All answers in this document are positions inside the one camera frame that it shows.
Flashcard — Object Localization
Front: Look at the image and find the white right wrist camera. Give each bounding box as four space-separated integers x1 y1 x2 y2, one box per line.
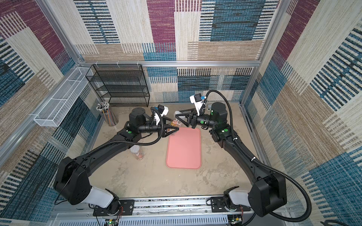
189 93 206 116

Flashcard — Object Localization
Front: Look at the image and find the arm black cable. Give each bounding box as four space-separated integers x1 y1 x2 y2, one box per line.
203 89 313 223
93 107 165 147

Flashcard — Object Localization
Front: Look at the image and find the pink plastic tray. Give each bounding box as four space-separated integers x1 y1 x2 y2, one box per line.
166 127 202 170

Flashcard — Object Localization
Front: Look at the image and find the candy jar patterned lid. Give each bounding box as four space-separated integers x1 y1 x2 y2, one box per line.
130 145 144 160

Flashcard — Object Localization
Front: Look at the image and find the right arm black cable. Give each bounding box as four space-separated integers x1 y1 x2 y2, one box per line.
203 89 313 223

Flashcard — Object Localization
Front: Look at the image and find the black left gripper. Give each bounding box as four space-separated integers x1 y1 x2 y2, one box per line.
138 118 180 140

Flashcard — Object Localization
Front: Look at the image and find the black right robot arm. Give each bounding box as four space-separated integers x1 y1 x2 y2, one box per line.
175 102 287 217

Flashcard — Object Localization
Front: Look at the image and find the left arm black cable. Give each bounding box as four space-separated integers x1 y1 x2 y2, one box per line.
93 107 165 147

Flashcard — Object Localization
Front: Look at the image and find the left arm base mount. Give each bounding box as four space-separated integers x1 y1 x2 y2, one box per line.
93 200 135 217

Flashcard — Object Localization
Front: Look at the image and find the white wire mesh basket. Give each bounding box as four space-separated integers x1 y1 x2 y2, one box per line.
34 67 89 127

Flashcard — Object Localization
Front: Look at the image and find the cup of coloured pencils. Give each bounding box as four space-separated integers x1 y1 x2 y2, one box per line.
96 101 118 126

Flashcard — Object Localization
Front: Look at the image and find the black wire shelf rack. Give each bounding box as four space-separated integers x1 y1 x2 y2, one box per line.
85 64 150 106

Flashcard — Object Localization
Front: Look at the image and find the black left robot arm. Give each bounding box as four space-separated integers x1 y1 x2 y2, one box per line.
53 105 179 211

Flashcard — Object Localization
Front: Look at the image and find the candy jar clear plastic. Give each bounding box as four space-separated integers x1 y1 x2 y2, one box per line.
170 120 182 127

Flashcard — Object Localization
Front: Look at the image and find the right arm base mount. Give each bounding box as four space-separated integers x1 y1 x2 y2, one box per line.
206 196 251 212

